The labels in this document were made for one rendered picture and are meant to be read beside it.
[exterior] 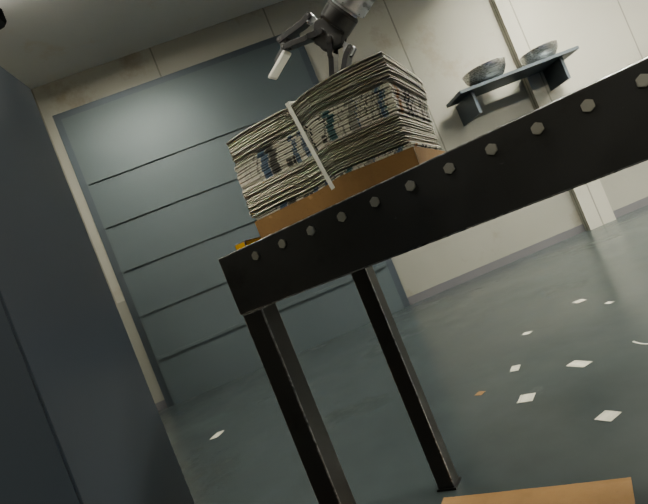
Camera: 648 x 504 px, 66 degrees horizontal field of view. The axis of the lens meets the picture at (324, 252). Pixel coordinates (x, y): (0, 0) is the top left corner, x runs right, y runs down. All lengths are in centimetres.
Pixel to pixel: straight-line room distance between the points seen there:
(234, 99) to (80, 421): 491
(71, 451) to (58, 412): 3
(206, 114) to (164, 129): 43
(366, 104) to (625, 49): 574
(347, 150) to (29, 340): 70
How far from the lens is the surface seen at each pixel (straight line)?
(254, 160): 107
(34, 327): 40
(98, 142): 537
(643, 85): 76
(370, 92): 96
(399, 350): 143
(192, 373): 505
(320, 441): 102
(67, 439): 39
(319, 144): 100
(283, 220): 103
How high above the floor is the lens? 71
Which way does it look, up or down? 1 degrees up
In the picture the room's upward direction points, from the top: 22 degrees counter-clockwise
